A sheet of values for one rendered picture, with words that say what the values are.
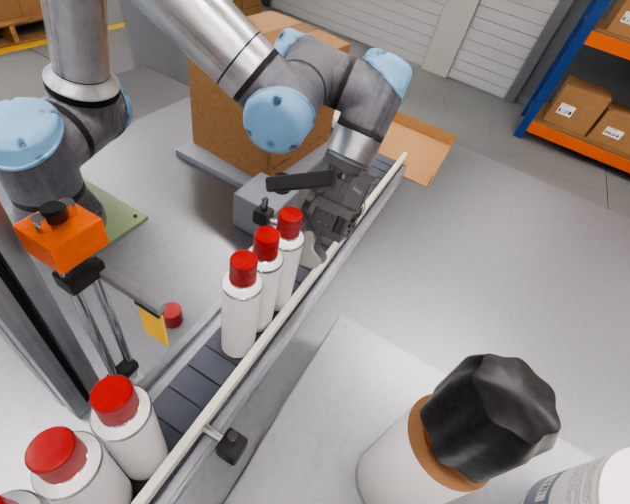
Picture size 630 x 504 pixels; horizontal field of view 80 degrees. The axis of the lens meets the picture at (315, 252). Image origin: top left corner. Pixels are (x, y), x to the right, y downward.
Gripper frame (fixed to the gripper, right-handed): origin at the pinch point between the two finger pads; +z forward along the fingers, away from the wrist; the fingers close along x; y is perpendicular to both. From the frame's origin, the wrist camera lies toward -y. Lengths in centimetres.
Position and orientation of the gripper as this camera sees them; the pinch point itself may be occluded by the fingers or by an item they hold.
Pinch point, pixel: (287, 265)
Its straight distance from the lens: 64.2
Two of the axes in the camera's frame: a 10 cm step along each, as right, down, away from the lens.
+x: 3.2, -1.7, 9.3
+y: 8.6, 4.6, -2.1
